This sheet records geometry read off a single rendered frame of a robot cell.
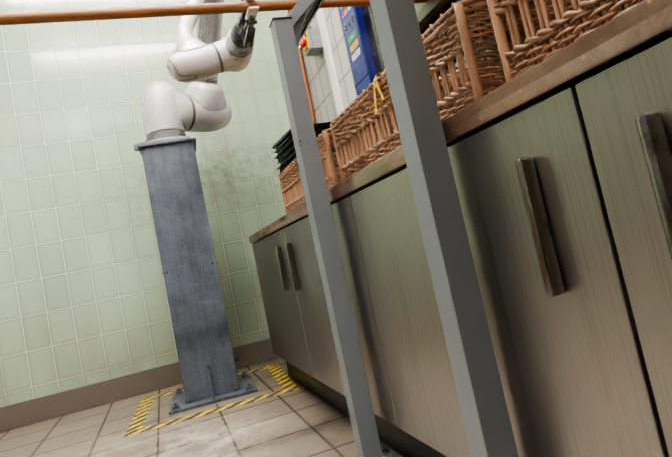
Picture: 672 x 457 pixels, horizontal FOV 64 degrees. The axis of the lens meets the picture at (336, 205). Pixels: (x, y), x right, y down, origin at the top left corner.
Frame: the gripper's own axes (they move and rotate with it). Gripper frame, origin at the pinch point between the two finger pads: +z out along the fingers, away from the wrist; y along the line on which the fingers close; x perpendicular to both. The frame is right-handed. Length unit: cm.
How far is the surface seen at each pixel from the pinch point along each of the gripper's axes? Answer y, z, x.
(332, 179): 58, 28, -5
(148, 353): 103, -119, 50
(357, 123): 50, 49, -5
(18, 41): -49, -119, 82
